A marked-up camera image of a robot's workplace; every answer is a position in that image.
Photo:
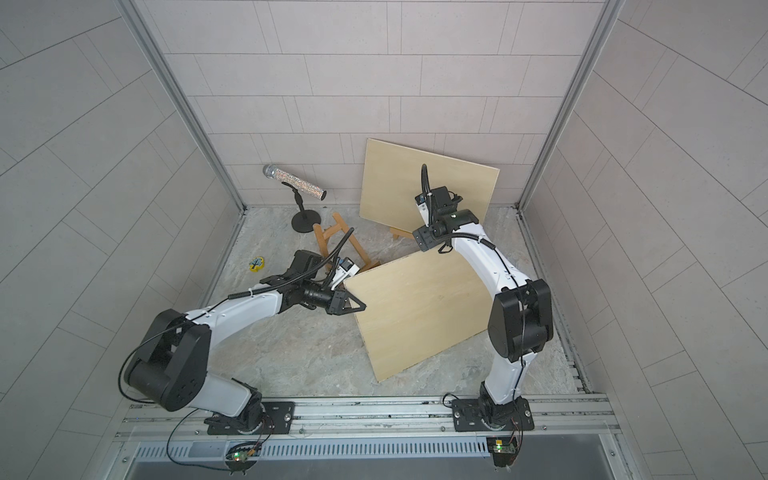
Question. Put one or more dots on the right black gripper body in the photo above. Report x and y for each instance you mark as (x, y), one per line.
(430, 235)

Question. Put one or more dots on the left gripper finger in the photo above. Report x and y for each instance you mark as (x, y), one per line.
(342, 309)
(344, 301)

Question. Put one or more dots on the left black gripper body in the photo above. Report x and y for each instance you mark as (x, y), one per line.
(318, 295)

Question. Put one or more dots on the plywood board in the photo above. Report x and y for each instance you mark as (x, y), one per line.
(416, 307)
(392, 180)

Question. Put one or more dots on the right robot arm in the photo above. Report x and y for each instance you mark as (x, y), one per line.
(520, 322)

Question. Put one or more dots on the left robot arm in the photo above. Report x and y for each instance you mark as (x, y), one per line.
(170, 367)

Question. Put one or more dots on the yellow blue small toy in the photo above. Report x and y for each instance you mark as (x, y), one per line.
(257, 264)

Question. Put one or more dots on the glitter microphone on stand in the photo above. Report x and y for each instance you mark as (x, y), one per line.
(305, 220)

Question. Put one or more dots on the left circuit board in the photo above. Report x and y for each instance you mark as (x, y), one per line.
(241, 457)

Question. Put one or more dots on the circuit board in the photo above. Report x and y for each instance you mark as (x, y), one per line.
(241, 457)
(503, 450)

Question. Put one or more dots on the right circuit board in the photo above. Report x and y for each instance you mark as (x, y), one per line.
(503, 450)

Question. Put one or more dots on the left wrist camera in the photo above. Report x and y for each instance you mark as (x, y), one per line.
(343, 270)

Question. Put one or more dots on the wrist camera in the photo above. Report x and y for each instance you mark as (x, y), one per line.
(423, 201)
(343, 270)

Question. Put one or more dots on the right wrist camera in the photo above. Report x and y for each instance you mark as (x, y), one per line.
(423, 201)

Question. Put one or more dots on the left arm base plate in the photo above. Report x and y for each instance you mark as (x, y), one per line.
(271, 417)

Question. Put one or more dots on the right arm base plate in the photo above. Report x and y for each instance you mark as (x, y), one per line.
(478, 415)

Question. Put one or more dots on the aluminium mounting rail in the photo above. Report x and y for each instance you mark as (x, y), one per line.
(373, 417)

